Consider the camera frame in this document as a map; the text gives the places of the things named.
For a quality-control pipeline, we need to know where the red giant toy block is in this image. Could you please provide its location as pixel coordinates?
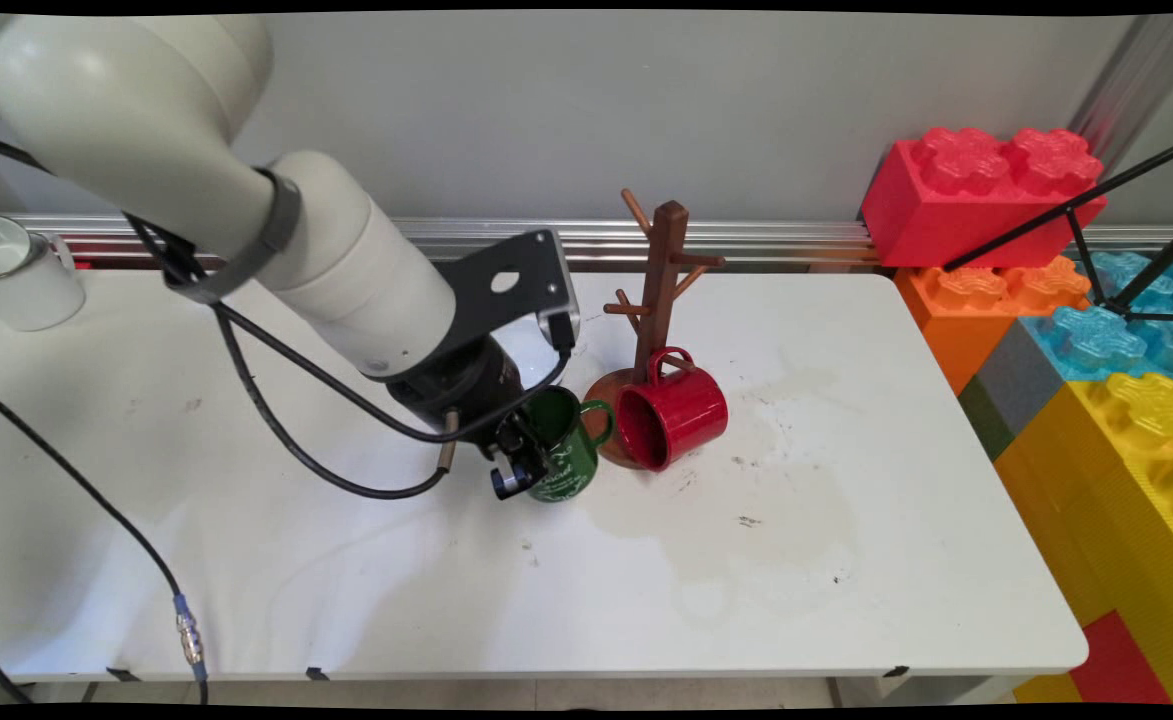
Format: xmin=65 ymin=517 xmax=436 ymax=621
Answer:
xmin=860 ymin=128 xmax=1108 ymax=272

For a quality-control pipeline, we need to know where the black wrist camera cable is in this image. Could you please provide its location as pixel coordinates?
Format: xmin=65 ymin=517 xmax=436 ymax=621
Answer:
xmin=124 ymin=213 xmax=574 ymax=502

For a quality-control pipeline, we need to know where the dark green toy block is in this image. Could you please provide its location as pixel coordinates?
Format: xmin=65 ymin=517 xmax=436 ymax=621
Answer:
xmin=957 ymin=377 xmax=1016 ymax=462

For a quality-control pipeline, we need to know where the aluminium rail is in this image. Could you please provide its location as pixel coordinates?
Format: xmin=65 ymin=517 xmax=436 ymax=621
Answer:
xmin=0 ymin=211 xmax=1173 ymax=274

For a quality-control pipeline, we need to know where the grey arm cable strap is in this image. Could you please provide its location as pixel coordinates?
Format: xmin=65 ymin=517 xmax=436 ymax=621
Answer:
xmin=163 ymin=167 xmax=304 ymax=307

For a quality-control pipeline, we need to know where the blue bowl white inside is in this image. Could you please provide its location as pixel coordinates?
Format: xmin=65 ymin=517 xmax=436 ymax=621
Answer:
xmin=493 ymin=317 xmax=560 ymax=388

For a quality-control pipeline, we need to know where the small red toy block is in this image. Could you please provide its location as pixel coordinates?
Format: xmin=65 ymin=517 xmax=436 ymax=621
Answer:
xmin=1065 ymin=609 xmax=1173 ymax=706

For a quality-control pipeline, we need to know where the green enamel mug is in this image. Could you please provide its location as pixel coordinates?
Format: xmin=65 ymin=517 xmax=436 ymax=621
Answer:
xmin=523 ymin=385 xmax=616 ymax=505

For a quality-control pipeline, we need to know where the red enamel mug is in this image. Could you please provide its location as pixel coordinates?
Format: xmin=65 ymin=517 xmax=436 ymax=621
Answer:
xmin=613 ymin=346 xmax=730 ymax=473

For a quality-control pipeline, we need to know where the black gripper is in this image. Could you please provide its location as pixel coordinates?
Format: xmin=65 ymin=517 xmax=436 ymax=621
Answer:
xmin=385 ymin=334 xmax=553 ymax=502

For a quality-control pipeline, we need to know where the translucent blue toy block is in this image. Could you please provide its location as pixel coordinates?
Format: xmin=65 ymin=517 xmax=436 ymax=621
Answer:
xmin=1020 ymin=304 xmax=1173 ymax=384
xmin=1085 ymin=249 xmax=1173 ymax=312

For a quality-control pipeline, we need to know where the orange giant toy block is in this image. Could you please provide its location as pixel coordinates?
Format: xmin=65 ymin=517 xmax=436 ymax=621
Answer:
xmin=893 ymin=257 xmax=1091 ymax=397

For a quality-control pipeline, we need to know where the black tripod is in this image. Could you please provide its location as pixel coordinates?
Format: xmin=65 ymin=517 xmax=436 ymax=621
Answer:
xmin=941 ymin=134 xmax=1173 ymax=327

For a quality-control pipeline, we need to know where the aluminium post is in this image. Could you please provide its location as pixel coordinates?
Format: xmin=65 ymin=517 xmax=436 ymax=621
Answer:
xmin=1065 ymin=14 xmax=1173 ymax=173

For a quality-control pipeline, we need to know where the brown wooden mug tree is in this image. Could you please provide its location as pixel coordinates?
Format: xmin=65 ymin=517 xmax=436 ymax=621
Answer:
xmin=582 ymin=188 xmax=728 ymax=471

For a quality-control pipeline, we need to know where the white mug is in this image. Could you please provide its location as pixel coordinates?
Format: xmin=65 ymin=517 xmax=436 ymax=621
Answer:
xmin=0 ymin=213 xmax=88 ymax=334

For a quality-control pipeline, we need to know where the yellow giant toy block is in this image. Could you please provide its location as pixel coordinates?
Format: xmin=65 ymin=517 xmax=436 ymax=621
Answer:
xmin=993 ymin=373 xmax=1173 ymax=705

